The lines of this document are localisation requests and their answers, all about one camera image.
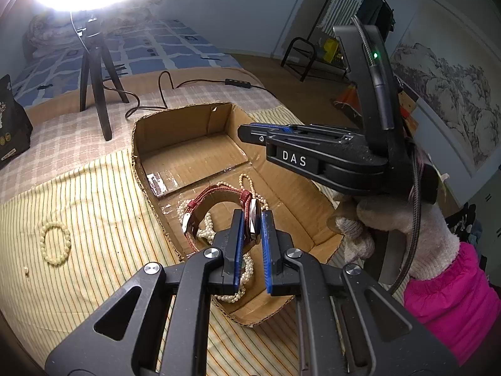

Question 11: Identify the cardboard panel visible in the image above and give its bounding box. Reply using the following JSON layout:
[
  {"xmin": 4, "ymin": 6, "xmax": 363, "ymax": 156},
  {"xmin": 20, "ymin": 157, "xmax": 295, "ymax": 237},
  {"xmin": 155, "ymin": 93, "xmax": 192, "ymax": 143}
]
[{"xmin": 396, "ymin": 80, "xmax": 419, "ymax": 138}]

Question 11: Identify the dark patterned cloth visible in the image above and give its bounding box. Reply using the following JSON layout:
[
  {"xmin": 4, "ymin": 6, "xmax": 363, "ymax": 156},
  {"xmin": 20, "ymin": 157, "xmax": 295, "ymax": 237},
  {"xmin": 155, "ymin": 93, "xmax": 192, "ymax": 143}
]
[{"xmin": 446, "ymin": 201, "xmax": 488, "ymax": 271}]

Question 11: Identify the thick pearl necklace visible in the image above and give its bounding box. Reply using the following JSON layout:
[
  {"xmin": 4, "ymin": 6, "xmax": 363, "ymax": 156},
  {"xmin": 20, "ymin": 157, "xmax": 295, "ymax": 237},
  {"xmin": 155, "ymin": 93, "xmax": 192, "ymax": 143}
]
[{"xmin": 177, "ymin": 199, "xmax": 257, "ymax": 304}]

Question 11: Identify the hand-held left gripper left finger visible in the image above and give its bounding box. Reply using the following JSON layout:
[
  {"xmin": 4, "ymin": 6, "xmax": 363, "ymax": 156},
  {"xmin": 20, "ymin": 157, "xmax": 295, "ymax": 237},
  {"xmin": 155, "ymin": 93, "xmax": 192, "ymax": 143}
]
[{"xmin": 45, "ymin": 208, "xmax": 245, "ymax": 376}]

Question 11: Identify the landscape wall painting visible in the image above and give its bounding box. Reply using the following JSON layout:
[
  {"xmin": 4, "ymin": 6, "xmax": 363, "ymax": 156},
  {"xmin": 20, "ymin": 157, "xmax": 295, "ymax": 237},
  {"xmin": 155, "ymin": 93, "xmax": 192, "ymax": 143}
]
[{"xmin": 389, "ymin": 0, "xmax": 501, "ymax": 173}]

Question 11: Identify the black printed bag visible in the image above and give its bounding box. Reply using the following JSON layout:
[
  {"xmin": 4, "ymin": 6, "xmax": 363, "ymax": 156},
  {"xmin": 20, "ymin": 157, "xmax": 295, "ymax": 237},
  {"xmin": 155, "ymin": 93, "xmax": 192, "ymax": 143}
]
[{"xmin": 0, "ymin": 74, "xmax": 34, "ymax": 171}]

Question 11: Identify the black clothes rack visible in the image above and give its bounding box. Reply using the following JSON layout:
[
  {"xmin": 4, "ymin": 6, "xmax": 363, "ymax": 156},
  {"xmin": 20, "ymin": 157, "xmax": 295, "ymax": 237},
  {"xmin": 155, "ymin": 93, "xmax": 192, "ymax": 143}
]
[{"xmin": 281, "ymin": 0, "xmax": 396, "ymax": 83}]

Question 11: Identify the cardboard box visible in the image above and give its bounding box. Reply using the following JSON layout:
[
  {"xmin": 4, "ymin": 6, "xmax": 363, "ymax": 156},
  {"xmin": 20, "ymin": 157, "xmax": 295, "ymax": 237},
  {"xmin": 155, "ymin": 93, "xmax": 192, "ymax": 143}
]
[{"xmin": 130, "ymin": 102, "xmax": 355, "ymax": 327}]

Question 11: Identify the blue patterned bedding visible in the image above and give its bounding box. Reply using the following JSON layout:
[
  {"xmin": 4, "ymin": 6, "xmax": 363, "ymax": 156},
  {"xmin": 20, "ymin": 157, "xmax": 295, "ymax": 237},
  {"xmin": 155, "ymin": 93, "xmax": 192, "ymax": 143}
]
[{"xmin": 12, "ymin": 19, "xmax": 243, "ymax": 106}]

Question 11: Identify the dark green garment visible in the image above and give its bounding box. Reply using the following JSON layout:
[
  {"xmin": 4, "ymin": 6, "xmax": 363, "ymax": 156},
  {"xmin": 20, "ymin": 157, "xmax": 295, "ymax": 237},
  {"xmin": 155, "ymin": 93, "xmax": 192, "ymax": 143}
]
[{"xmin": 358, "ymin": 0, "xmax": 383, "ymax": 26}]

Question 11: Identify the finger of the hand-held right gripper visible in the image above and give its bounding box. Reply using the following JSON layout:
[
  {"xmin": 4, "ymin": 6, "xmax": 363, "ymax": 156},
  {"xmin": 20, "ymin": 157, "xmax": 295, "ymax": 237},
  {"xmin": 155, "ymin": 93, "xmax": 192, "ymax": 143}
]
[
  {"xmin": 238, "ymin": 124, "xmax": 366, "ymax": 149},
  {"xmin": 250, "ymin": 122, "xmax": 355, "ymax": 132}
]

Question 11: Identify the person's right forearm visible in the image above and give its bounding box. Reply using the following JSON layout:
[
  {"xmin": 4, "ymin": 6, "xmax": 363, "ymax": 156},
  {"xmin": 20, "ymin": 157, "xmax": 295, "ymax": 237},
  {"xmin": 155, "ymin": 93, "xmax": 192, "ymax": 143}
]
[{"xmin": 403, "ymin": 241, "xmax": 498, "ymax": 366}]

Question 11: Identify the black cable with inline switch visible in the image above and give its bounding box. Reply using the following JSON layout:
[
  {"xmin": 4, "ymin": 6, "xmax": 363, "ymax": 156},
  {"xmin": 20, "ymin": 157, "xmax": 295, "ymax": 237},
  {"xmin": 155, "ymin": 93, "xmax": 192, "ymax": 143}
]
[{"xmin": 125, "ymin": 70, "xmax": 271, "ymax": 119}]

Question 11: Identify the yellow crate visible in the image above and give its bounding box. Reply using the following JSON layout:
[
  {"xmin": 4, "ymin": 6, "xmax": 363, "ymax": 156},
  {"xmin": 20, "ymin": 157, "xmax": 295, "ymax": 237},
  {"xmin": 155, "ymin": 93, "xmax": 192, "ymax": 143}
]
[{"xmin": 321, "ymin": 37, "xmax": 347, "ymax": 65}]

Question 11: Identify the orange cloth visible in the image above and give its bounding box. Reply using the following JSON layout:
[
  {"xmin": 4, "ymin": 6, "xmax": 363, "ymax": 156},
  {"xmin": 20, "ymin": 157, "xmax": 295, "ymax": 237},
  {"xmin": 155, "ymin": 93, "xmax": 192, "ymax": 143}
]
[{"xmin": 333, "ymin": 82, "xmax": 366, "ymax": 118}]

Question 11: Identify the person's right hand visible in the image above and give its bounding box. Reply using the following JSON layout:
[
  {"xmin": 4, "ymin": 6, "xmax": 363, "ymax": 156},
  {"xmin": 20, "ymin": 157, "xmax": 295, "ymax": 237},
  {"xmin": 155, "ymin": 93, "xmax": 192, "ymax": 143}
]
[{"xmin": 333, "ymin": 195, "xmax": 461, "ymax": 283}]

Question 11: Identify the plaid bed sheet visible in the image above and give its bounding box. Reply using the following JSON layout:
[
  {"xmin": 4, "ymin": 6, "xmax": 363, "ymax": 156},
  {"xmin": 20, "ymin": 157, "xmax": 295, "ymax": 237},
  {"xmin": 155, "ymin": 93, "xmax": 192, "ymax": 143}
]
[{"xmin": 0, "ymin": 86, "xmax": 282, "ymax": 204}]

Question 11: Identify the red strap wristwatch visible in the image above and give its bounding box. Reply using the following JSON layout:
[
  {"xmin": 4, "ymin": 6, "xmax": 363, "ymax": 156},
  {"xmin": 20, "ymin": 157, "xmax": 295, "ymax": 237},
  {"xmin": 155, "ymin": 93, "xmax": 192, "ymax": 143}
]
[{"xmin": 181, "ymin": 183, "xmax": 262, "ymax": 251}]

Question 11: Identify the thin pearl chain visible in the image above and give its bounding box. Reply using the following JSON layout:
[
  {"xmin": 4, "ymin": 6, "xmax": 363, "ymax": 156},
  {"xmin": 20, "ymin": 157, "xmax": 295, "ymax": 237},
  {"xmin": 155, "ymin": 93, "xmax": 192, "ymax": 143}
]
[{"xmin": 238, "ymin": 173, "xmax": 271, "ymax": 212}]

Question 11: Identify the black tripod stand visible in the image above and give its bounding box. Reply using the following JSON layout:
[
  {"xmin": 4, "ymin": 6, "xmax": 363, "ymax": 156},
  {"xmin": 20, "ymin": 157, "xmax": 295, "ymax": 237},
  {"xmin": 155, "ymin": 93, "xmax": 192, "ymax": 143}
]
[{"xmin": 78, "ymin": 18, "xmax": 131, "ymax": 142}]

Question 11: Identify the grey braided cable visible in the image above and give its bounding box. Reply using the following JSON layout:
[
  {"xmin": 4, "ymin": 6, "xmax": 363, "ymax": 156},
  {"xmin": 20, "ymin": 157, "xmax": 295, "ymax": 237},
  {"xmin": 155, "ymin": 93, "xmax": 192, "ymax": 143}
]
[{"xmin": 350, "ymin": 16, "xmax": 426, "ymax": 294}]

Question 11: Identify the yellow striped blanket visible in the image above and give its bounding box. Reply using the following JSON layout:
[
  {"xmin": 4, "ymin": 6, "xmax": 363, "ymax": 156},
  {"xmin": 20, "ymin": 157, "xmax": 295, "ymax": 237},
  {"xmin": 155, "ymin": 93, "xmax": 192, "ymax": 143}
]
[{"xmin": 0, "ymin": 104, "xmax": 376, "ymax": 376}]

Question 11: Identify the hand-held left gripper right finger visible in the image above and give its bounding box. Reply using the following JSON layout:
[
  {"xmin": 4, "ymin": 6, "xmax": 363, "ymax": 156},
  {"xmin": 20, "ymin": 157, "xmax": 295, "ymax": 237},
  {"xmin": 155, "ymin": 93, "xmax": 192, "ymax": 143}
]
[{"xmin": 261, "ymin": 211, "xmax": 458, "ymax": 376}]

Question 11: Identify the pearl bead bracelet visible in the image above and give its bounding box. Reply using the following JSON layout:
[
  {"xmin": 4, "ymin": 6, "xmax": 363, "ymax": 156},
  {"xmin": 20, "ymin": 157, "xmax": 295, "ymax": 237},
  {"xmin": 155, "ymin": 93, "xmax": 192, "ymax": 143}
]
[{"xmin": 39, "ymin": 222, "xmax": 72, "ymax": 266}]

